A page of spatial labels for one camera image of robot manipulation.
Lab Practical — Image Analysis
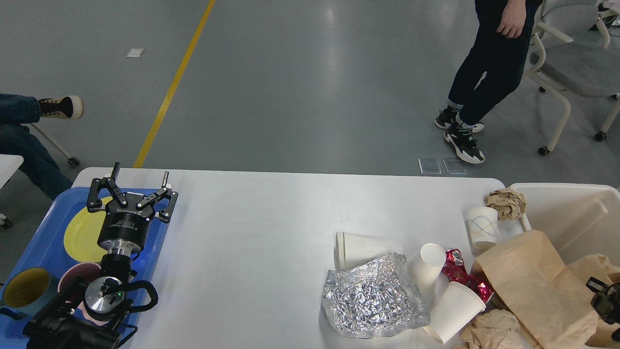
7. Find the yellow plastic plate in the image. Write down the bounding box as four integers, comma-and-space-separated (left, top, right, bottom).
64, 208, 132, 262

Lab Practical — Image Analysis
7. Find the lying white paper cup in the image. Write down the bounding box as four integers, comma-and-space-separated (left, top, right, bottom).
334, 232, 394, 270

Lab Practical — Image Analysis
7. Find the teal mug yellow inside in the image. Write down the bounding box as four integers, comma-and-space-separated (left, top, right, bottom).
0, 267, 59, 321

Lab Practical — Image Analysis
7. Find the small scribbled paper cup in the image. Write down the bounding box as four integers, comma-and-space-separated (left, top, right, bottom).
466, 207, 499, 251

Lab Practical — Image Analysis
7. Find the brown paper ball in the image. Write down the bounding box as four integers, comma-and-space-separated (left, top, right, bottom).
483, 188, 527, 220

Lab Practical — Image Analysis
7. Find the seated person in jeans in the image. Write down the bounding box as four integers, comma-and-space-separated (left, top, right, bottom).
0, 94, 84, 201

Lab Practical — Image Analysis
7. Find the crumpled brown paper front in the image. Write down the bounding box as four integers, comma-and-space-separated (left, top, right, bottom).
459, 309, 522, 349

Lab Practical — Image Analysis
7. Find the white plastic bin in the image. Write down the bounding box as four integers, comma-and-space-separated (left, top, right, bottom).
510, 183, 620, 266

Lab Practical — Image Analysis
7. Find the large brown paper bag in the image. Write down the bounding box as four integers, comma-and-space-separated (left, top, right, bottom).
472, 230, 599, 349

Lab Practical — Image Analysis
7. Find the white chair leg left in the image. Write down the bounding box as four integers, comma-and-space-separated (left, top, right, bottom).
30, 123, 80, 168

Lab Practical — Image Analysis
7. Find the crumpled aluminium foil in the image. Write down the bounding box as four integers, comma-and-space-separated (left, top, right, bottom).
321, 253, 431, 339

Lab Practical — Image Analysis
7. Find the front white paper cup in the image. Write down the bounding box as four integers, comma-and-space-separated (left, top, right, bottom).
423, 282, 486, 344

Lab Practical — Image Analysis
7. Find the person in dark jeans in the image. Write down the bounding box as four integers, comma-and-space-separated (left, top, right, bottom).
435, 0, 541, 165

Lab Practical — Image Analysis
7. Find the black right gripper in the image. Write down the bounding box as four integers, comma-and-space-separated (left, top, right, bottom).
586, 277, 620, 325

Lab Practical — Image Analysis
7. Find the blue plastic tray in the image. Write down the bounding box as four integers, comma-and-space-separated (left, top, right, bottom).
0, 187, 168, 349

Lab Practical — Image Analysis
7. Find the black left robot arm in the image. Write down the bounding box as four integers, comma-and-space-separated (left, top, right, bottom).
23, 163, 179, 349

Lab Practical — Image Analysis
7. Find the upright white paper cup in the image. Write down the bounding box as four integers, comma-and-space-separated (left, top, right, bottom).
408, 243, 447, 294

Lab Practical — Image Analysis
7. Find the crushed red can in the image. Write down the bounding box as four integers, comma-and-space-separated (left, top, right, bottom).
441, 248, 495, 303

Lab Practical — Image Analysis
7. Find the grey office chair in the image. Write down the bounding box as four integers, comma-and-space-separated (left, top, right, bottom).
525, 0, 620, 156

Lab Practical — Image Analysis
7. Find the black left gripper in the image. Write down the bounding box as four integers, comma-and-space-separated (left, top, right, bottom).
86, 162, 179, 255

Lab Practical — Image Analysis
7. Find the white table edge left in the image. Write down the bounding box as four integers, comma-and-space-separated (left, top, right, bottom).
0, 154, 24, 188

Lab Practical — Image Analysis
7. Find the pink mug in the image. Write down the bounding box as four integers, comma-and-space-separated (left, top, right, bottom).
58, 262, 109, 325

